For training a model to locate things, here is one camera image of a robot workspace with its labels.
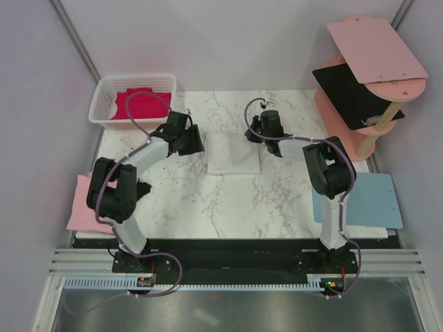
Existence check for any red t shirt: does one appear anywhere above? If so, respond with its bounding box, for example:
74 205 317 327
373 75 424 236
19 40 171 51
111 87 172 120

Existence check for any black square sheet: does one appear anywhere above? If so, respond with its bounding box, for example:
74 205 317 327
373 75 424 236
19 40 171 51
312 64 390 131

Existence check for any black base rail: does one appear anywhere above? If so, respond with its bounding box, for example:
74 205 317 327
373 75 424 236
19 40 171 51
72 237 368 286

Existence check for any pink t shirt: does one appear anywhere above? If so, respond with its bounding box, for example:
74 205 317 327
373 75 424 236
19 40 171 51
66 174 112 235

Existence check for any white slotted cable duct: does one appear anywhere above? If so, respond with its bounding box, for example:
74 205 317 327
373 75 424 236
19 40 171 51
63 275 325 292

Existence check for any light blue mat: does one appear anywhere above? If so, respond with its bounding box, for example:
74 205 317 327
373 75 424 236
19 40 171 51
311 173 403 231

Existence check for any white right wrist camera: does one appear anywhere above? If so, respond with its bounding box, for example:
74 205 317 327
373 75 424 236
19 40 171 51
260 100 275 109

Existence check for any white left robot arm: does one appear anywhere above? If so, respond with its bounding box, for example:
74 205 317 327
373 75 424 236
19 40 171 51
86 111 204 272

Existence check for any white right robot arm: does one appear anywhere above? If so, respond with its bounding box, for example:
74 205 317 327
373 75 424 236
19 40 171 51
245 110 356 273

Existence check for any pink wooden shelf stand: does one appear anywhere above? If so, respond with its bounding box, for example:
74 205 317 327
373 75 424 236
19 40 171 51
314 17 428 161

